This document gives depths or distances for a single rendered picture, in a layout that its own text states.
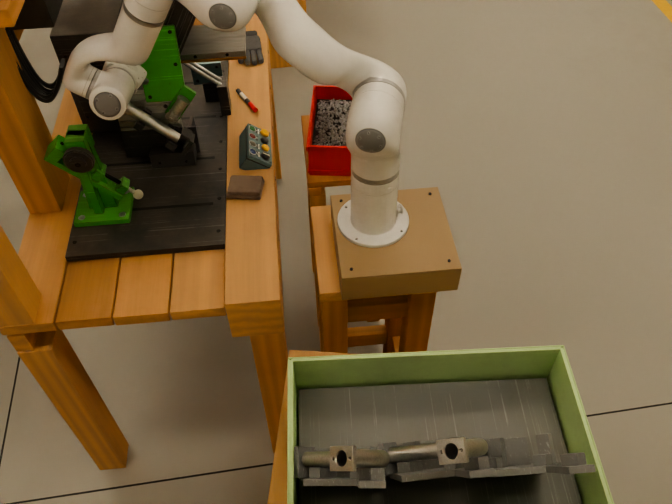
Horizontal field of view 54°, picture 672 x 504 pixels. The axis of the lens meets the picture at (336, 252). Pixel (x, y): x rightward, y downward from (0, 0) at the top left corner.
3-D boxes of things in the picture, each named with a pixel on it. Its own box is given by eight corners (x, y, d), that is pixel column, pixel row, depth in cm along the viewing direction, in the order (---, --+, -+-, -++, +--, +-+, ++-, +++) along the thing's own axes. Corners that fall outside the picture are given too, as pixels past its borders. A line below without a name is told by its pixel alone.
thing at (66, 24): (153, 74, 227) (128, -22, 201) (145, 130, 207) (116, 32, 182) (98, 77, 226) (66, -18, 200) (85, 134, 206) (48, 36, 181)
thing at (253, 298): (268, 29, 272) (264, -5, 261) (285, 333, 175) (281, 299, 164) (234, 32, 272) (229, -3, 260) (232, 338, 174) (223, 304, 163)
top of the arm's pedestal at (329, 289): (417, 207, 196) (418, 197, 193) (439, 292, 176) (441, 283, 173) (310, 215, 195) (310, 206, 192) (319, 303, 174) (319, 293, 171)
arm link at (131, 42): (84, -8, 133) (54, 94, 154) (160, 30, 139) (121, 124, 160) (98, -31, 139) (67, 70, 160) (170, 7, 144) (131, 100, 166)
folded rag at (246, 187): (225, 199, 187) (224, 191, 185) (231, 179, 192) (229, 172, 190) (260, 200, 186) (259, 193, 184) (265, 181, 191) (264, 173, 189)
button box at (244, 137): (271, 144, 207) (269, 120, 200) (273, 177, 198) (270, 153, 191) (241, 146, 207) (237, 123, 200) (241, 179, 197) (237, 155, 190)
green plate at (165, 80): (189, 89, 196) (177, 17, 184) (187, 99, 189) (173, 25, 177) (150, 92, 195) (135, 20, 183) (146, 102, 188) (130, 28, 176)
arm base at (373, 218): (397, 192, 183) (401, 139, 169) (418, 240, 171) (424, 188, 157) (330, 203, 181) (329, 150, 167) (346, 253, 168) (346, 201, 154)
